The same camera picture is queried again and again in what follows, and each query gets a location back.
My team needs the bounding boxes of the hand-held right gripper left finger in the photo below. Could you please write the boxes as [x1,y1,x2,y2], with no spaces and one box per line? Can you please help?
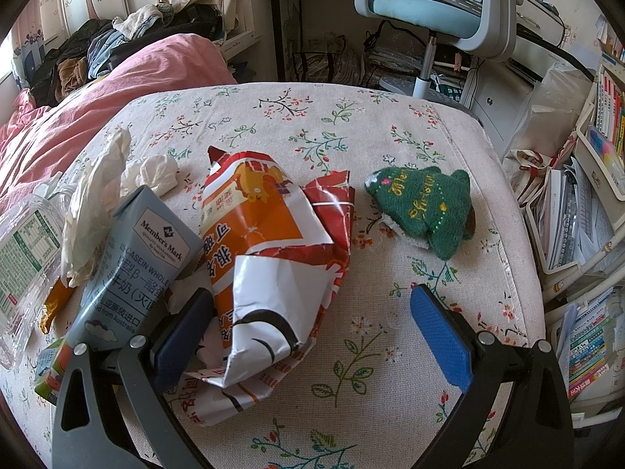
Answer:
[51,287,218,469]

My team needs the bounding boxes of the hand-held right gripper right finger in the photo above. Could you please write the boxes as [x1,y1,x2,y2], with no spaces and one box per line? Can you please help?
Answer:
[410,283,577,469]

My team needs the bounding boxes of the grey milk carton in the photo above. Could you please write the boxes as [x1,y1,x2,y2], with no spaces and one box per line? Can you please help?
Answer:
[66,184,206,353]

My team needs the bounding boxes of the orange and white snack bag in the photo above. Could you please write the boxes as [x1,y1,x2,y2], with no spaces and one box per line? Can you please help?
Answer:
[183,145,353,428]

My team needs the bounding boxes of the clear plastic bottle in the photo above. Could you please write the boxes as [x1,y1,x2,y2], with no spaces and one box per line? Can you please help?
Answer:
[0,194,66,371]

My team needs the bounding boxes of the floral bed sheet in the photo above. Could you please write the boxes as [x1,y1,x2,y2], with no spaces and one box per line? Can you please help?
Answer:
[0,82,545,469]

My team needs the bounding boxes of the green christmas tree plush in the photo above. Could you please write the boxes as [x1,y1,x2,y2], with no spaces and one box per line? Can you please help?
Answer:
[364,166,477,261]

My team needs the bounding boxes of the small green drink carton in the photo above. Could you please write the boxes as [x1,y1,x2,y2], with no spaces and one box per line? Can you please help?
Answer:
[34,336,79,406]

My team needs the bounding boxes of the flat white tissue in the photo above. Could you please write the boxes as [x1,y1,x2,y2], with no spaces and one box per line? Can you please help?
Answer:
[61,129,132,288]

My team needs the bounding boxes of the crumpled white tissue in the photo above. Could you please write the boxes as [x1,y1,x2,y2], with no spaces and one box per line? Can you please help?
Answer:
[120,155,179,196]

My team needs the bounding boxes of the stack of magazines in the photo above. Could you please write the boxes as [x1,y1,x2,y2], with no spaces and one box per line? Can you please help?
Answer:
[532,166,617,274]

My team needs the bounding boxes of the white tote bag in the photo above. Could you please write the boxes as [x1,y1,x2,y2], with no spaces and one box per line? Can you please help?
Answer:
[503,149,554,206]

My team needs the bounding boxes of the white tiered book cart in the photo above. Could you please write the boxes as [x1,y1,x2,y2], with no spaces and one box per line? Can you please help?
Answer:
[525,66,625,304]

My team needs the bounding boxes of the white drawer cabinet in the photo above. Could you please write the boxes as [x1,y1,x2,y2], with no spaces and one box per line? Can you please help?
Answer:
[471,59,538,143]

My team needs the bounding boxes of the pink blanket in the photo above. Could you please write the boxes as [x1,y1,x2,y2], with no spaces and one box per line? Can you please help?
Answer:
[0,34,240,216]

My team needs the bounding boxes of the white plastic bag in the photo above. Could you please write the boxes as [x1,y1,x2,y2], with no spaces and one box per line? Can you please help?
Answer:
[518,63,594,159]

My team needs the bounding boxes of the books in cart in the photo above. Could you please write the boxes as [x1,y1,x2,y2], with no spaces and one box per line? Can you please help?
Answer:
[588,71,625,172]

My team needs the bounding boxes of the striped bag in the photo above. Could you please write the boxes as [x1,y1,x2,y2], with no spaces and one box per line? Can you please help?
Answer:
[293,48,363,85]

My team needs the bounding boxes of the pile of clothes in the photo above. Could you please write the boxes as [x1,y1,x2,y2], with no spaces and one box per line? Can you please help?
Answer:
[29,2,225,108]

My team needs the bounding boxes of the grey and blue office chair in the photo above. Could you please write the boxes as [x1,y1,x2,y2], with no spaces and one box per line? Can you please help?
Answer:
[354,0,525,101]

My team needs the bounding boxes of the black picture frame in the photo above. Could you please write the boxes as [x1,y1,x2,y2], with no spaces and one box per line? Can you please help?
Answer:
[271,0,304,81]

